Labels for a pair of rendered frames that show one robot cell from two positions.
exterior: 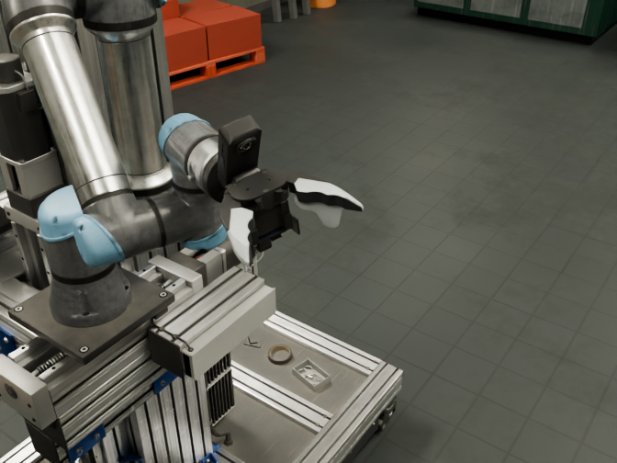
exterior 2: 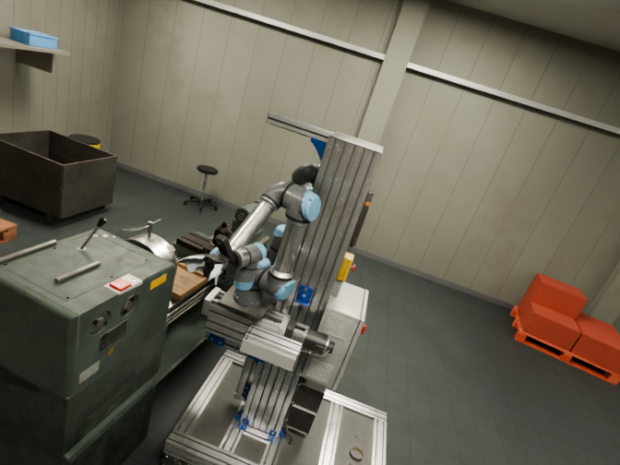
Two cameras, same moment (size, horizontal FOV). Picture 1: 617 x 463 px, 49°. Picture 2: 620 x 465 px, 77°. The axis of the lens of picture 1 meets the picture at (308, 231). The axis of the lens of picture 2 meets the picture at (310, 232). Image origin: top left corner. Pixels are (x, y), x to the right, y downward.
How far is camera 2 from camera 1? 120 cm
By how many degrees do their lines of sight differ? 54
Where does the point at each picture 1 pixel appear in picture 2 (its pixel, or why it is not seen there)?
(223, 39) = (590, 349)
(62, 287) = not seen: hidden behind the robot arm
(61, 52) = (259, 208)
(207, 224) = (237, 278)
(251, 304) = (280, 353)
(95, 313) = (237, 297)
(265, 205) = (210, 263)
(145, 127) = (282, 253)
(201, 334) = (256, 340)
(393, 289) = not seen: outside the picture
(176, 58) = (546, 334)
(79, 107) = (246, 223)
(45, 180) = not seen: hidden behind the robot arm
